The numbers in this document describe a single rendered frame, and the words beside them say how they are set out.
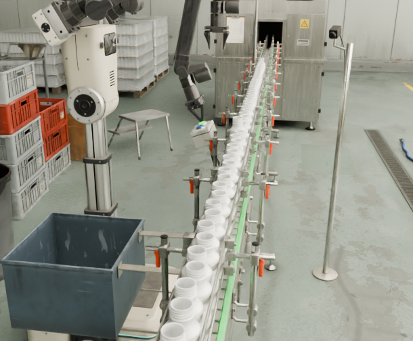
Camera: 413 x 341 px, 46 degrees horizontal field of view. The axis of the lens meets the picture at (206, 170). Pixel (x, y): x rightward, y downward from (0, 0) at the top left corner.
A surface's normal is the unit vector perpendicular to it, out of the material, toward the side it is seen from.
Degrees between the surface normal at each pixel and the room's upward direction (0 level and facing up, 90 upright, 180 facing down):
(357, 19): 90
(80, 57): 90
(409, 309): 0
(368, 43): 90
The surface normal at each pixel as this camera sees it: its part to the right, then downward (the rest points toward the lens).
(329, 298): 0.01, -0.94
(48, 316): -0.15, 0.33
